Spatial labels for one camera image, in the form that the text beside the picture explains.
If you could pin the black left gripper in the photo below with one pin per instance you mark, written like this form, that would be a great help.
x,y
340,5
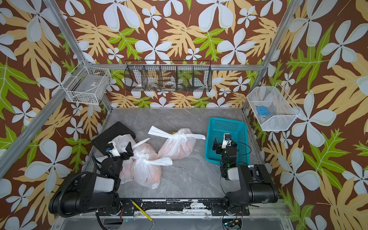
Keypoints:
x,y
129,153

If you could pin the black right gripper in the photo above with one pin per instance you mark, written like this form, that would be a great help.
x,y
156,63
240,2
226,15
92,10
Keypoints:
x,y
219,148

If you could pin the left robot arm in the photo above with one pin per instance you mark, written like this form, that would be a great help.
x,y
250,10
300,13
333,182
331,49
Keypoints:
x,y
91,191

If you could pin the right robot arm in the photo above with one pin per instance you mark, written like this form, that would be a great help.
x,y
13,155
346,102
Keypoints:
x,y
256,186

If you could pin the teal plastic basket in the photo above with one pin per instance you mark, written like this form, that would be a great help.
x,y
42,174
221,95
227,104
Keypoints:
x,y
223,133

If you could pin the black plastic tool case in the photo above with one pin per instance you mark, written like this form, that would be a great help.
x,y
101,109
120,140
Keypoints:
x,y
101,141

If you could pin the blue object in basket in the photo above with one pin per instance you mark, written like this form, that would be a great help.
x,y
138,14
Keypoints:
x,y
262,111

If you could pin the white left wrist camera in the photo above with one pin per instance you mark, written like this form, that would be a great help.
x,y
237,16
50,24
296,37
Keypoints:
x,y
111,150

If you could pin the aluminium frame post left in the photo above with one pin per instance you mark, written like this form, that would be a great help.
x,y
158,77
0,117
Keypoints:
x,y
71,40

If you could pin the aluminium frame post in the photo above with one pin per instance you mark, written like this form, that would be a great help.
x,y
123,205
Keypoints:
x,y
281,31
71,40

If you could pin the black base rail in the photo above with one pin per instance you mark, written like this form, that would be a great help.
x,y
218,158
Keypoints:
x,y
129,207

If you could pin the white wire basket right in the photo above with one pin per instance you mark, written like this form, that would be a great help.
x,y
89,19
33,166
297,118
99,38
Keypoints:
x,y
283,111

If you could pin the white wire basket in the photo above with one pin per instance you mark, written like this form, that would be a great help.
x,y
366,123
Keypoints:
x,y
86,84
283,111

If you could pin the white wire basket left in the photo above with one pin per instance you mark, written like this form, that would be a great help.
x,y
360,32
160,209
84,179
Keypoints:
x,y
86,84

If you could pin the black wire basket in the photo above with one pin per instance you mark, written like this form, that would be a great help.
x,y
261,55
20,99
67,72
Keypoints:
x,y
171,79

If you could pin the aluminium frame rear bar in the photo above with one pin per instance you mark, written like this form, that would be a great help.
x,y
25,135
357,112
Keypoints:
x,y
216,67

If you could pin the aluminium frame post right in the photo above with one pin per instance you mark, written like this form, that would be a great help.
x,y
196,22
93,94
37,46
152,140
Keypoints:
x,y
281,31

